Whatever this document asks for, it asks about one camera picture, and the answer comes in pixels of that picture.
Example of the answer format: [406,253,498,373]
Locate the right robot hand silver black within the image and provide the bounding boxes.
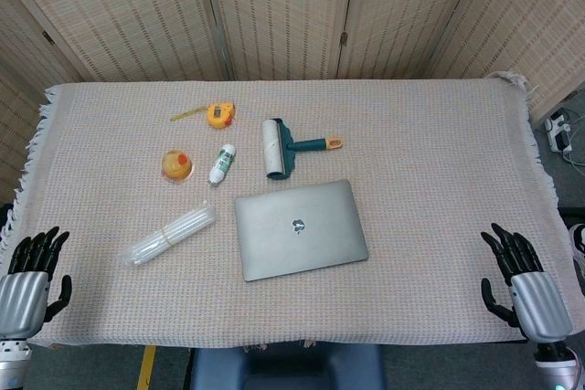
[479,222,575,344]

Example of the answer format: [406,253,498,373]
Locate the grey laptop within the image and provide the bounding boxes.
[233,178,370,283]

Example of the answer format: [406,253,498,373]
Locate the white green plastic bottle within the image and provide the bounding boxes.
[207,142,237,187]

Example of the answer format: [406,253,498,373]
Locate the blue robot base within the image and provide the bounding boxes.
[189,343,388,390]

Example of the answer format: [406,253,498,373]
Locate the white power strip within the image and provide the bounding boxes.
[543,109,575,153]

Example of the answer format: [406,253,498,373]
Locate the teal lint roller orange handle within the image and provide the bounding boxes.
[261,118,345,180]

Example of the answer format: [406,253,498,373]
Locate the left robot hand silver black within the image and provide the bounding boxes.
[0,225,73,340]

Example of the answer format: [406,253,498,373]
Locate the orange tape measure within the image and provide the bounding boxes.
[169,101,238,130]

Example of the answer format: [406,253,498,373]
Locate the woven bamboo screen panel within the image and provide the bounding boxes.
[337,0,493,80]
[429,0,585,126]
[0,0,86,190]
[200,0,362,80]
[0,0,234,83]

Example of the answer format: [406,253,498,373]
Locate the bundle of clear glue sticks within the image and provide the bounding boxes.
[120,200,218,269]

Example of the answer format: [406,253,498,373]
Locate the black white shoe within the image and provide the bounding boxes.
[568,223,585,279]

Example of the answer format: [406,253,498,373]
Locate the yellow jelly cup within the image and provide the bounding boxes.
[160,148,194,184]

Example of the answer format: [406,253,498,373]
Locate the white cable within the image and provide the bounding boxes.
[565,106,585,170]

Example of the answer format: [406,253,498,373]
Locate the beige woven tablecloth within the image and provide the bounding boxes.
[0,70,577,350]

